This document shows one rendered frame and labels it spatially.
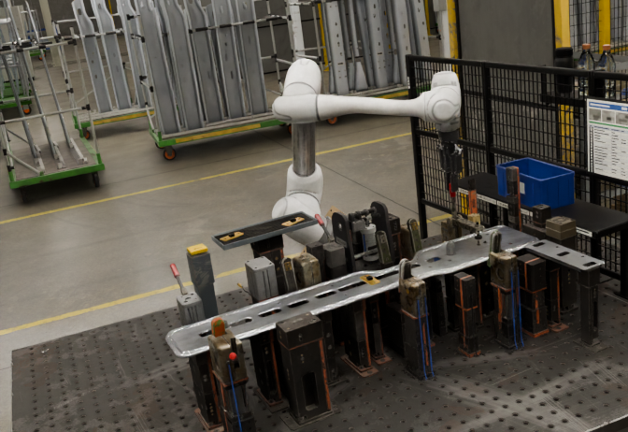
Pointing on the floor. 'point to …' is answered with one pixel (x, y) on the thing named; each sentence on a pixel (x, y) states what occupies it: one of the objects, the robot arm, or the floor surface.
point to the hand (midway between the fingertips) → (451, 181)
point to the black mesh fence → (511, 137)
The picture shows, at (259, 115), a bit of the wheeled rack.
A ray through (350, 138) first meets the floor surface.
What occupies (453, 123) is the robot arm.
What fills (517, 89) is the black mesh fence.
